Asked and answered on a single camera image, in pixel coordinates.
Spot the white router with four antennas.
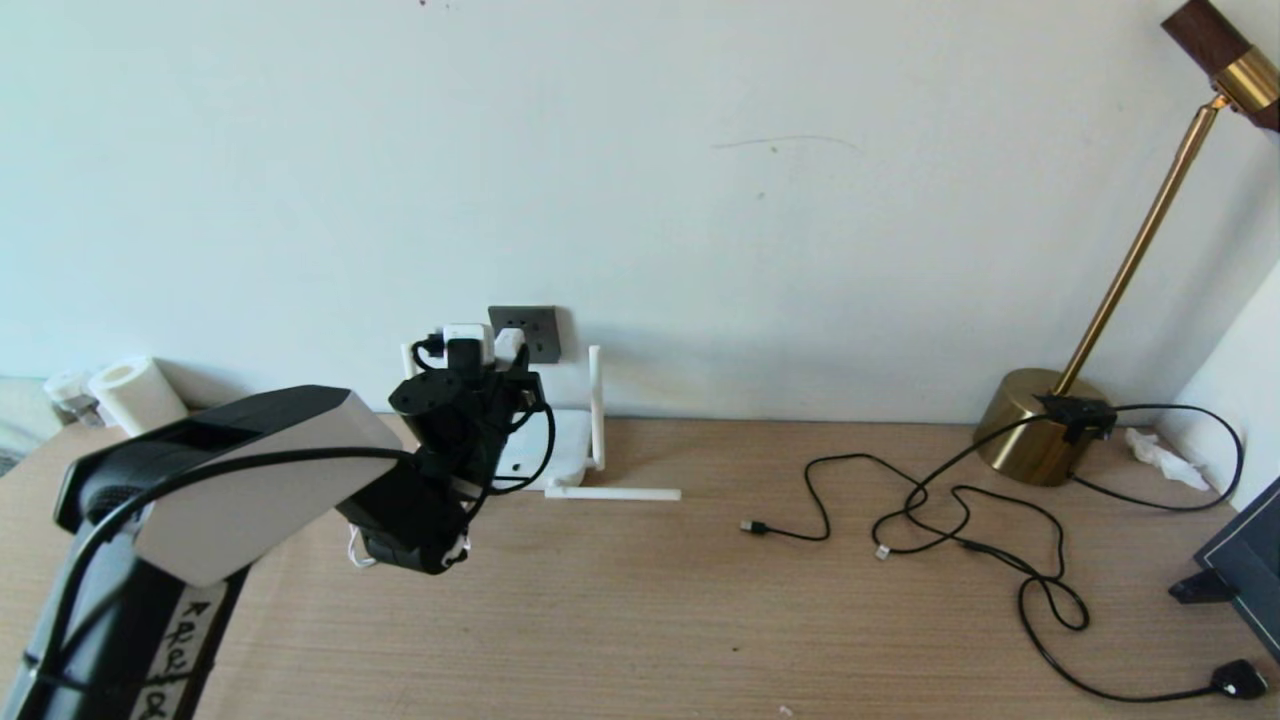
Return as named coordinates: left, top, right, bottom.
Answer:
left=400, top=345, right=683, bottom=502

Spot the black clip stand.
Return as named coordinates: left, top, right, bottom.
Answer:
left=1168, top=570, right=1236, bottom=604

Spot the dark teal patterned board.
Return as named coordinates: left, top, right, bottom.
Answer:
left=1195, top=478, right=1280, bottom=661

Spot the brass desk lamp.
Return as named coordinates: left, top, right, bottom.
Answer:
left=975, top=0, right=1280, bottom=488

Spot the crumpled white tissue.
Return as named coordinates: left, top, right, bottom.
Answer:
left=1125, top=428, right=1209, bottom=491

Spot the black lamp power cable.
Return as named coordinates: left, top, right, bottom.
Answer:
left=870, top=404, right=1267, bottom=701

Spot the thin black USB cable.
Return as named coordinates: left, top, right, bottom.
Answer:
left=742, top=455, right=1063, bottom=583

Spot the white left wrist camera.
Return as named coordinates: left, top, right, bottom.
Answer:
left=440, top=323, right=497, bottom=379

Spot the white toilet paper roll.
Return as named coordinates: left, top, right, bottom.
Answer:
left=88, top=357, right=189, bottom=438

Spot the grey wall socket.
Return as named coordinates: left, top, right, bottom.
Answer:
left=488, top=306, right=562, bottom=365

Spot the small clear jar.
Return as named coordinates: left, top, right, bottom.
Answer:
left=45, top=372, right=101, bottom=429

